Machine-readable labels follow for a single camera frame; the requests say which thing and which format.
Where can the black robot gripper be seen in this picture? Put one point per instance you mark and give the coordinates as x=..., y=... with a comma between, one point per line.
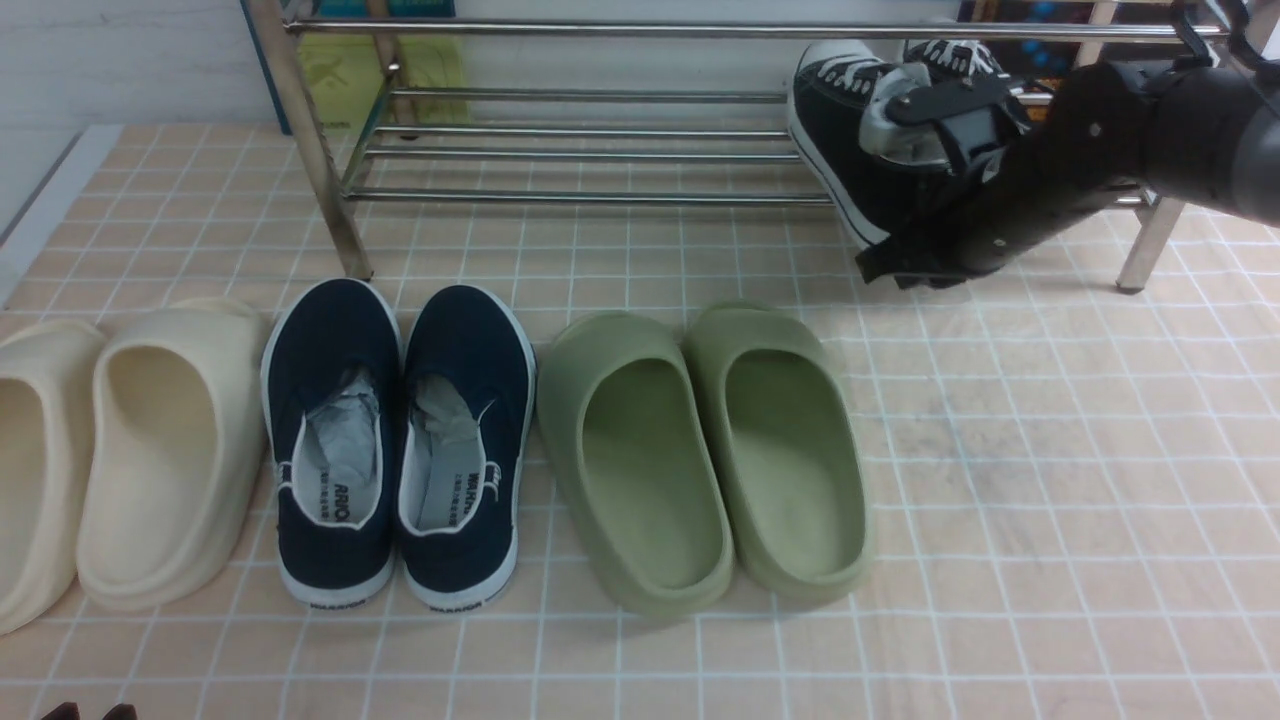
x=1012, y=185

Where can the green slipper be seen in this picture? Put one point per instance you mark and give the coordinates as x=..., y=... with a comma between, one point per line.
x=780, y=436
x=621, y=430

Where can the steel shoe rack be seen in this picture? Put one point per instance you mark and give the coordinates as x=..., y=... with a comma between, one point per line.
x=278, y=27

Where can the black canvas sneaker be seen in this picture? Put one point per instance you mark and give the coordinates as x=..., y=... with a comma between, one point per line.
x=943, y=60
x=876, y=174

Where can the cream slipper far left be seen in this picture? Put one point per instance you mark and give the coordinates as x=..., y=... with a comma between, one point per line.
x=47, y=443

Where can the dark object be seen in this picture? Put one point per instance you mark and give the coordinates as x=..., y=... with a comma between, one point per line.
x=64, y=711
x=121, y=712

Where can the green slipper left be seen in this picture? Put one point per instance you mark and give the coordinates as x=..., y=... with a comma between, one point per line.
x=621, y=430

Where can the green slipper right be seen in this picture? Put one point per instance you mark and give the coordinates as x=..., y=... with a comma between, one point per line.
x=780, y=436

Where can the navy slip-on shoe right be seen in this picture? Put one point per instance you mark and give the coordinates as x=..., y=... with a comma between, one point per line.
x=469, y=383

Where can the black image processing book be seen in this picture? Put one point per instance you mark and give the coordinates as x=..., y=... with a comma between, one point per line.
x=1056, y=59

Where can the cream slipper right one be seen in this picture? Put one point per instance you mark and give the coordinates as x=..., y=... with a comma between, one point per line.
x=179, y=437

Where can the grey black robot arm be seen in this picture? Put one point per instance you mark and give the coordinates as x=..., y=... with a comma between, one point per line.
x=1184, y=129

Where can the navy slip-on shoe left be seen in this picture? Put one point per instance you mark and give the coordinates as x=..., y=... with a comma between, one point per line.
x=331, y=394

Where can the navy slip-on shoe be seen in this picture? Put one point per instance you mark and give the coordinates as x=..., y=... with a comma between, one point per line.
x=469, y=383
x=331, y=394

